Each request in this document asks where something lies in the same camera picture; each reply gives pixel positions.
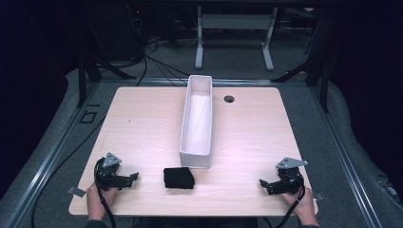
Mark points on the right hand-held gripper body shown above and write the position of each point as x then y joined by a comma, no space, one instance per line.
290,177

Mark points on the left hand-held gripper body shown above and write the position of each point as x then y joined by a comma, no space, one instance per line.
107,172

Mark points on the black cloth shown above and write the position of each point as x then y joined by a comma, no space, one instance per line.
178,178

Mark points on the long white storage box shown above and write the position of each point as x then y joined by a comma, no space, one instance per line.
196,126

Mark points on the person's right hand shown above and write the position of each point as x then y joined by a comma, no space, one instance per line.
302,205

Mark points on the person's left hand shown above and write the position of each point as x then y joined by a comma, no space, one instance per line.
95,202

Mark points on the black metal stand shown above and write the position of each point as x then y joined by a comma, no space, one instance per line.
83,79
320,63

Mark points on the grey metal table bracket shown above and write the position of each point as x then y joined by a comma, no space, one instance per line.
76,191
318,196

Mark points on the grey metal floor rail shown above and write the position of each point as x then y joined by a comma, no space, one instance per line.
44,164
345,164
240,82

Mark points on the white metal desk frame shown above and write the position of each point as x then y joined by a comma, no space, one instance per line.
235,22

